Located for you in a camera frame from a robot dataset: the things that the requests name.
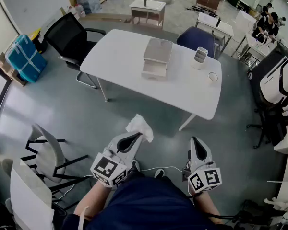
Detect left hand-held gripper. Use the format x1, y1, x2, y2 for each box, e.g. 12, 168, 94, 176
90, 131, 144, 188

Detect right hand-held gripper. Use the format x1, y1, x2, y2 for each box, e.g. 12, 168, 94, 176
181, 136, 223, 196

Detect beige desktop drawer organizer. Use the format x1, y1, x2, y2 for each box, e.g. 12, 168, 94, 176
141, 37, 173, 81

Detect person's right forearm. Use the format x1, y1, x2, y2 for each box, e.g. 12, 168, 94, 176
193, 192, 223, 224

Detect person's left forearm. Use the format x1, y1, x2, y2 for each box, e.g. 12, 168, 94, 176
73, 181, 116, 221

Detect white table leg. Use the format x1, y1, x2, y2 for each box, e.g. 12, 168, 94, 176
179, 114, 197, 132
96, 77, 109, 103

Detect person's navy clothing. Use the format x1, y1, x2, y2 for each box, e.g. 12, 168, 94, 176
62, 170, 221, 230

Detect white compartment desk organizer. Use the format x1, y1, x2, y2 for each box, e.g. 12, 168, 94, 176
191, 46, 209, 70

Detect black and white office chair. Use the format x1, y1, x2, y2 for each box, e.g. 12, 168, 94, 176
246, 41, 288, 150

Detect navy blue chair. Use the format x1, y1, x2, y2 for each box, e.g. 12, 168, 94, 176
176, 26, 216, 59

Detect white basin table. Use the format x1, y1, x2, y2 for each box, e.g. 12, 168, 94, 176
231, 32, 276, 64

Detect black mesh office chair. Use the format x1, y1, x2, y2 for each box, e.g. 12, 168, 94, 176
43, 12, 107, 90

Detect teal wrapped package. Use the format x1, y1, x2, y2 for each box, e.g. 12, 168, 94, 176
5, 34, 48, 83

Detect yellow bin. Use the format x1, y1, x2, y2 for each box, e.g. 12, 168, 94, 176
28, 27, 48, 54

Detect white wooden sink cabinet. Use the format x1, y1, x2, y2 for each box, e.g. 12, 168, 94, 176
129, 0, 167, 30

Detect clear water jugs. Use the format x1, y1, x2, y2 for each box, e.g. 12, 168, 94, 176
73, 3, 86, 18

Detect plastic wrapped bundle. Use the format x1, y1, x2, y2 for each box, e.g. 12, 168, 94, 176
75, 0, 102, 15

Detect brown wooden cabinet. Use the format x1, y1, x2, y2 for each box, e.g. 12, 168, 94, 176
196, 0, 222, 13

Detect white cable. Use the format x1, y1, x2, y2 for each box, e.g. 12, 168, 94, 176
139, 166, 183, 174

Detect black cables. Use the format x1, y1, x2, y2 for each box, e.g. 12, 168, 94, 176
189, 193, 245, 222

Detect white arm strap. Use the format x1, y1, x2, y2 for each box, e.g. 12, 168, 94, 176
77, 206, 90, 230

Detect grey chair with black frame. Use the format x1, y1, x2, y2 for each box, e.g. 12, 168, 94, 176
20, 123, 92, 201

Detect white metal-frame sink table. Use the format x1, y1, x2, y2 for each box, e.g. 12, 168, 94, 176
195, 11, 235, 50

